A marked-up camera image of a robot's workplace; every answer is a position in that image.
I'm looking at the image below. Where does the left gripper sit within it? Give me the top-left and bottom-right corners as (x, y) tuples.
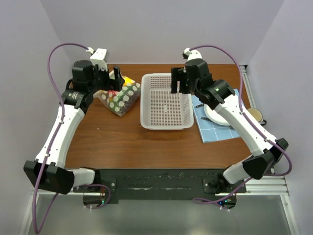
(88, 64), (124, 94)

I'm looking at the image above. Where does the polka dot zip bag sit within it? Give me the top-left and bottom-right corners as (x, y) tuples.
(93, 75), (141, 117)

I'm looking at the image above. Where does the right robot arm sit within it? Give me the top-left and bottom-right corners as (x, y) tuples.
(171, 59), (289, 192)

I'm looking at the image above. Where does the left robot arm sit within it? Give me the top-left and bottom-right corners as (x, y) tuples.
(23, 60), (125, 194)

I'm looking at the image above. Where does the white plastic basket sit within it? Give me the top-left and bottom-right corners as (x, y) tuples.
(140, 73), (194, 130)

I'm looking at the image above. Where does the white paper plate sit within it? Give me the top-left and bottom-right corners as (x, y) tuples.
(204, 104), (231, 126)

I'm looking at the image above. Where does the blue checked cloth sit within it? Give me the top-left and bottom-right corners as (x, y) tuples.
(191, 95), (240, 143)

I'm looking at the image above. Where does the cream enamel mug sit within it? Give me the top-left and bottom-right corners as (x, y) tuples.
(248, 108), (267, 126)

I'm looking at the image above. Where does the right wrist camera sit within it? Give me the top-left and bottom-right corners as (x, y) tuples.
(182, 48), (202, 61)

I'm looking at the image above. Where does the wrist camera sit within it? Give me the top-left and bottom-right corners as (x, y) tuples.
(89, 48), (108, 71)
(182, 48), (202, 61)

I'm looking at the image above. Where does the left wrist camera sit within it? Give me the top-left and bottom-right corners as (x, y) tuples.
(89, 48), (108, 71)

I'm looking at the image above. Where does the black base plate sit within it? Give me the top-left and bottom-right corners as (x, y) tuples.
(73, 169), (241, 203)

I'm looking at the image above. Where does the aluminium frame rail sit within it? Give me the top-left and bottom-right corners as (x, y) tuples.
(241, 65), (300, 235)

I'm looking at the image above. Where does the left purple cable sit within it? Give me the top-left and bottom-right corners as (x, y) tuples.
(33, 43), (90, 235)

